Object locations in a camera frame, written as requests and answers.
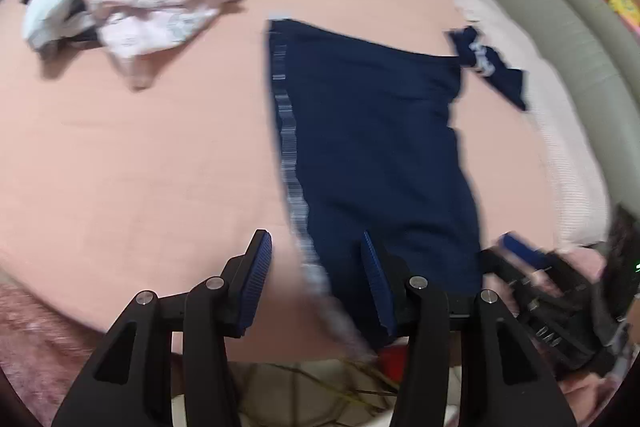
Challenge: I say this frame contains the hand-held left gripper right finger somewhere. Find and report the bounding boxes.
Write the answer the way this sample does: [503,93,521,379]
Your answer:
[361,231,576,427]

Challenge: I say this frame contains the red black slipper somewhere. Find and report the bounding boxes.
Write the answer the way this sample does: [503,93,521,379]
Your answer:
[377,347,408,383]

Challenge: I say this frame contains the bed with pink sheet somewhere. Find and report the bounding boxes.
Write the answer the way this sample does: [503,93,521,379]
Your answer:
[0,0,611,363]

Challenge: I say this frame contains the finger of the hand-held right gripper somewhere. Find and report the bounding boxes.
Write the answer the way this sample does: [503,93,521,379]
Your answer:
[492,232,551,268]
[480,249,531,293]

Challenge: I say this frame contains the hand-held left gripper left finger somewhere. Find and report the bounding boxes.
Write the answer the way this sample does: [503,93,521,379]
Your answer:
[52,229,273,427]

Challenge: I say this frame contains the white waffle blanket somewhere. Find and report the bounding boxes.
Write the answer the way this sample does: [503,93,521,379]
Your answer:
[415,0,613,248]

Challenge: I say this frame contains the yellow plush toy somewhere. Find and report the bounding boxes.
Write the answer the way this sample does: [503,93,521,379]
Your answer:
[607,0,640,25]

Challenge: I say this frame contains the light blue garment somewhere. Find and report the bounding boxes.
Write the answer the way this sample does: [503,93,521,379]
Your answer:
[22,0,103,52]

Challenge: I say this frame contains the gold wire basket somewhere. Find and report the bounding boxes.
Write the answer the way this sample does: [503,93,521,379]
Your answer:
[280,357,401,413]

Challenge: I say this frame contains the navy shorts white stripes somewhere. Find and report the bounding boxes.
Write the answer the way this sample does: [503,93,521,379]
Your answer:
[447,27,530,112]

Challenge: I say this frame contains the navy pants grey side stripes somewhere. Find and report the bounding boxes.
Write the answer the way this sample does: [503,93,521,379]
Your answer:
[264,18,483,353]

